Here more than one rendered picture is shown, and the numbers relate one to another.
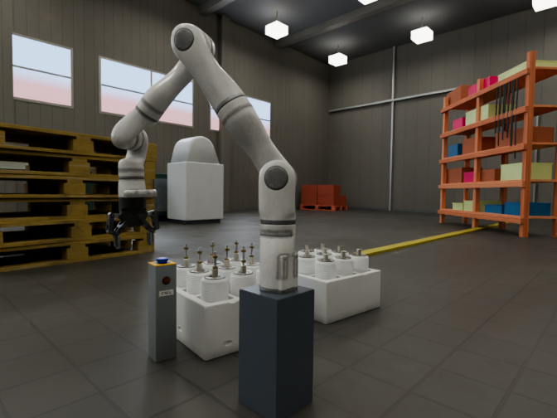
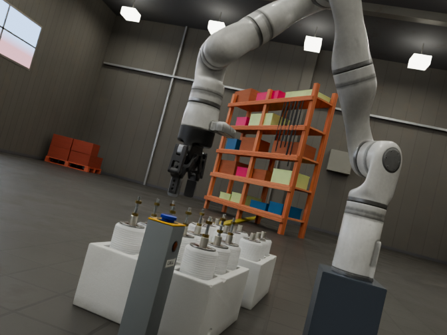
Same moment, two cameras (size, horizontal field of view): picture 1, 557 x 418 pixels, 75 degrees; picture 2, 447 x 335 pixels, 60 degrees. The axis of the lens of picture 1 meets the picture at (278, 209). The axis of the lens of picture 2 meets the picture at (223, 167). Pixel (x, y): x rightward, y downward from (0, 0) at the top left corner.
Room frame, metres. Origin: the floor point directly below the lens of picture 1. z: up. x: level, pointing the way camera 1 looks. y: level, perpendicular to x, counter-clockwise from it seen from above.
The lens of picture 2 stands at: (0.33, 0.79, 0.42)
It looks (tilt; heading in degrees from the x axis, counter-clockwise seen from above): 3 degrees up; 328
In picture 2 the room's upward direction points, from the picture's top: 14 degrees clockwise
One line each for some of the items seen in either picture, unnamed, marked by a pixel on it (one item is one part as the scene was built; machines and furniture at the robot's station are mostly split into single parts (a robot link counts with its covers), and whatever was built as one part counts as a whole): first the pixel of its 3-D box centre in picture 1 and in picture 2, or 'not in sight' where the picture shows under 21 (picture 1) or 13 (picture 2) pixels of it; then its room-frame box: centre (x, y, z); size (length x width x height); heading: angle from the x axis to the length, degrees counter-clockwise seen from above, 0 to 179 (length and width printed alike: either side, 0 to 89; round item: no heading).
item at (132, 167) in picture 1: (133, 153); (211, 72); (1.06, 0.43, 0.66); 0.09 x 0.07 x 0.15; 164
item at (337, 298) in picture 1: (323, 286); (223, 266); (1.77, -0.23, 0.09); 0.39 x 0.39 x 0.18; 41
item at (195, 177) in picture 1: (196, 180); not in sight; (6.49, 1.47, 0.75); 0.80 x 0.65 x 1.50; 135
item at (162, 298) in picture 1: (162, 310); (150, 285); (1.19, 0.38, 0.16); 0.07 x 0.07 x 0.31; 39
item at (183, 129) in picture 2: (133, 211); (193, 147); (1.06, 0.43, 0.49); 0.08 x 0.08 x 0.09
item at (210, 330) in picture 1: (226, 308); (169, 284); (1.43, 0.20, 0.09); 0.39 x 0.39 x 0.18; 39
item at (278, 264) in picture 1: (277, 255); (358, 240); (0.93, 0.00, 0.39); 0.09 x 0.09 x 0.17; 47
